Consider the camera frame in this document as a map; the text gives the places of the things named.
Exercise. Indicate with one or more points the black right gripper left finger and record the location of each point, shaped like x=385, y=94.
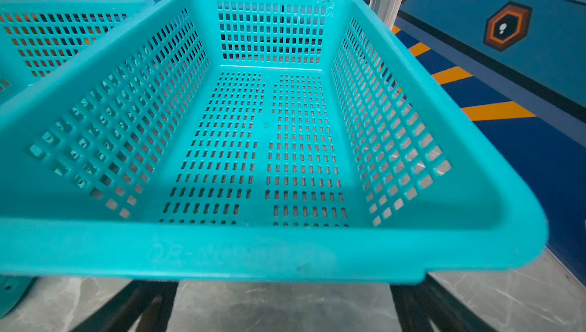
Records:
x=146, y=304

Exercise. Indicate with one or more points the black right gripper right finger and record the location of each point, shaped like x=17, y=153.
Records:
x=428, y=305

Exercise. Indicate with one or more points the right teal plastic basket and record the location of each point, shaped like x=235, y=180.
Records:
x=258, y=140

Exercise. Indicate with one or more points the teal plastic basket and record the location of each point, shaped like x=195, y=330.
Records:
x=39, y=37
x=258, y=140

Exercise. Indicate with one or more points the middle teal plastic basket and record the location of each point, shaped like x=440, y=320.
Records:
x=39, y=37

